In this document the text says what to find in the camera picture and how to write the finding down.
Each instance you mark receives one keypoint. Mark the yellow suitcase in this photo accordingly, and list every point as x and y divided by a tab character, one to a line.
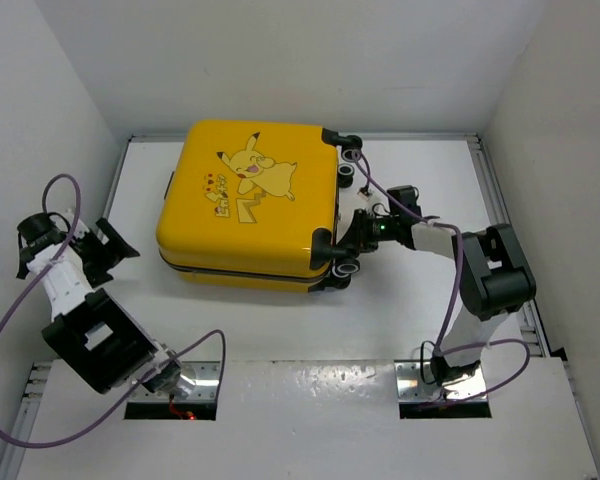
255	204

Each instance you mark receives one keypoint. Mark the metal base plate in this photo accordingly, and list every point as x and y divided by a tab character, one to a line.
416	385
197	383

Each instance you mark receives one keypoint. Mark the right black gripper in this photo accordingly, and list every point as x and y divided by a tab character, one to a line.
358	236

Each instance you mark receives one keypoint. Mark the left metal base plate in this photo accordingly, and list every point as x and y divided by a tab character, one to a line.
197	383

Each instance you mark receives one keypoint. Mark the white front panel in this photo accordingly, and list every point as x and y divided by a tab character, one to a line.
324	421

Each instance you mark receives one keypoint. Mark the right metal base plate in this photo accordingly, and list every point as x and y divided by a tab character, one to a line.
416	385

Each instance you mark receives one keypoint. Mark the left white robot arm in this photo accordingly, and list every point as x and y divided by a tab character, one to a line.
89	330

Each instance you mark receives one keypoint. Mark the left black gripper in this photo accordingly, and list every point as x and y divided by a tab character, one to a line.
111	252

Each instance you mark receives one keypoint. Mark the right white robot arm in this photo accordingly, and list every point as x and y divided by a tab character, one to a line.
493	278

